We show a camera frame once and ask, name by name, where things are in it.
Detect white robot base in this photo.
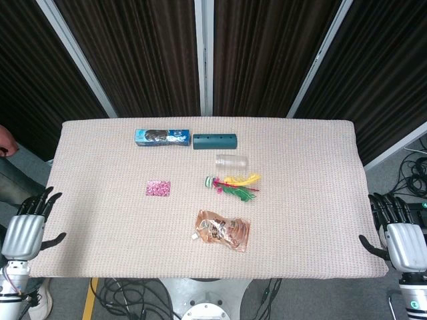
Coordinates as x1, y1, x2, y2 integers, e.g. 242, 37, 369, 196
159, 277, 254, 320

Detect orange spouted drink pouch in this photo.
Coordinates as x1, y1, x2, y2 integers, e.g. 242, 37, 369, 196
191, 209, 251, 255

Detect beige woven tablecloth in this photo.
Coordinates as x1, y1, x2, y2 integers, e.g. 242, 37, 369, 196
28, 116, 390, 279

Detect blue cookie box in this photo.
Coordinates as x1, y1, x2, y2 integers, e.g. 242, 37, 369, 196
134, 129, 191, 149

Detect dark brown pleated curtain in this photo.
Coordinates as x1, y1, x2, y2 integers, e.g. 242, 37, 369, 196
55, 0, 201, 118
295, 0, 427, 165
213, 0, 344, 117
0, 0, 111, 161

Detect colourful feather shuttlecock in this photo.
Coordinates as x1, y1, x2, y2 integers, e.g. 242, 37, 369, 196
204, 171, 262, 203

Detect person's dark trouser leg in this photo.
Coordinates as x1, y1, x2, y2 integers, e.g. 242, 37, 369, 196
0, 155, 51, 207

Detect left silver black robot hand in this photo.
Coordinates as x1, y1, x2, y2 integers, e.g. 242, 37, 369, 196
1, 186, 67, 261

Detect teal half-round holder block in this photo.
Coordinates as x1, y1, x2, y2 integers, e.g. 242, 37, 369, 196
192, 133, 238, 151

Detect black power strip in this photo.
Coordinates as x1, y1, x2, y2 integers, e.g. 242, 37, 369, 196
405, 202, 427, 229

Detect black tangled cable bundle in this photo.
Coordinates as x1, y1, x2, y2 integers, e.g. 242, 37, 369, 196
395, 136, 427, 201

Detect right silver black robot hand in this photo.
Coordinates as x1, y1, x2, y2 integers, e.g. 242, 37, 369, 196
358, 192, 427, 271

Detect grey partition frame post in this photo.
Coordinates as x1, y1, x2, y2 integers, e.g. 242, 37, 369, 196
35, 0, 117, 118
194, 0, 215, 117
286, 0, 354, 118
362, 120, 427, 171

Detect white sneaker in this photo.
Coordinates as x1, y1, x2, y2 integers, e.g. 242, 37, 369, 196
28, 278, 53, 320

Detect person's bare hand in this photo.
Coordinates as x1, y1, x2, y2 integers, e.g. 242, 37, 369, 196
0, 125, 20, 157

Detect black floor cable bundle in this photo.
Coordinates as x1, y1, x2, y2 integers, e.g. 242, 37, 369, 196
89, 277, 181, 320

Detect black cable with connector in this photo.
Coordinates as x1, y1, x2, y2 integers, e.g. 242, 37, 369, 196
243, 278, 284, 320

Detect clear plastic jar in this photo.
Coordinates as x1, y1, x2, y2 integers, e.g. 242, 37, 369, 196
215, 153, 250, 171

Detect yellow floor tape strip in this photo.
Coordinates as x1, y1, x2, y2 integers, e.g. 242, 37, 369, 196
82, 277, 100, 320

